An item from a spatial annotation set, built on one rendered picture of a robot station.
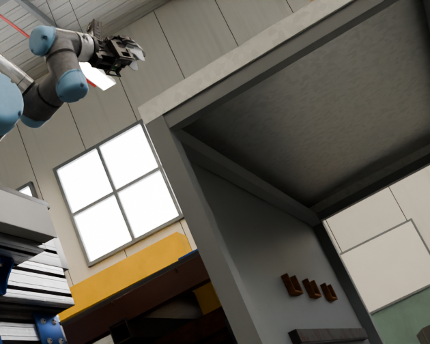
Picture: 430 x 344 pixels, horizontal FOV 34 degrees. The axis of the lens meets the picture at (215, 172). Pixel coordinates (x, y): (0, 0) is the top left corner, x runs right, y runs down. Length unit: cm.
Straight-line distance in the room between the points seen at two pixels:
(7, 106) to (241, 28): 1011
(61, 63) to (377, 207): 871
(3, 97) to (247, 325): 67
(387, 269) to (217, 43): 444
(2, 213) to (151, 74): 1055
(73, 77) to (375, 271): 860
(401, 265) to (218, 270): 884
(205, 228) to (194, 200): 6
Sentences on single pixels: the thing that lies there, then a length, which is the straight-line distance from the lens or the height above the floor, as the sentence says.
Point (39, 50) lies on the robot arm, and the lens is 176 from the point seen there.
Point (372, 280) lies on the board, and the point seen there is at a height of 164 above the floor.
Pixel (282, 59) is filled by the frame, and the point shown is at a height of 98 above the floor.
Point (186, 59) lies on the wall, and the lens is 1158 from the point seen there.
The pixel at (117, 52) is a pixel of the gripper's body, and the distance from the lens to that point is 186.
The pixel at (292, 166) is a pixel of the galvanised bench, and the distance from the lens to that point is 206.
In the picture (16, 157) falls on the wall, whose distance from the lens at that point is 1247.
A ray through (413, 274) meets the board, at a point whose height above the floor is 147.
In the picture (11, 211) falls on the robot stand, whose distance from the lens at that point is 126.
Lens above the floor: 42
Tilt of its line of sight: 20 degrees up
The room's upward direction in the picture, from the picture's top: 24 degrees counter-clockwise
